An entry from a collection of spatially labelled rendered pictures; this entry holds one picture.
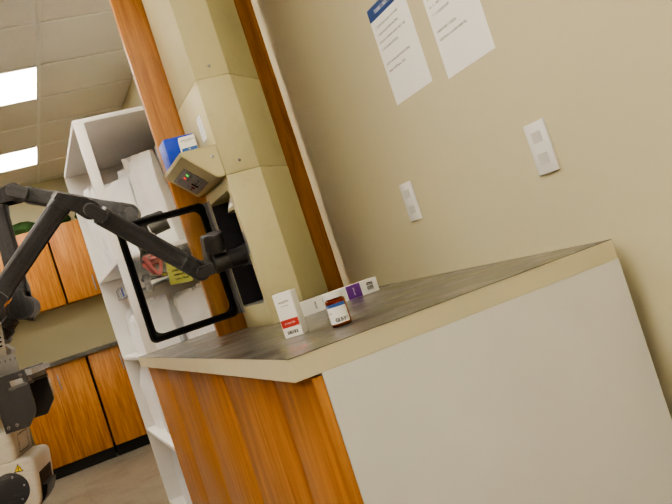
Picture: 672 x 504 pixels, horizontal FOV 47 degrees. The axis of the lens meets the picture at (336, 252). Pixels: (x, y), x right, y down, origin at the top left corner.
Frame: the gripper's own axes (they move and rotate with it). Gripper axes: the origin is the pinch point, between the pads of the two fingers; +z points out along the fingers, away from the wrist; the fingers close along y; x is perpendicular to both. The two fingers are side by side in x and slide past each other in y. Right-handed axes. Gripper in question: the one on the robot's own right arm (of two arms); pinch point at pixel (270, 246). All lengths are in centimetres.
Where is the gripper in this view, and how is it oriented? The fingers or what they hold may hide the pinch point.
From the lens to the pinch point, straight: 250.5
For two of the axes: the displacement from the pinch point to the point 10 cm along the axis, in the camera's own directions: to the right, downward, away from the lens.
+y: -3.6, 1.2, 9.3
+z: 8.8, -3.1, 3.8
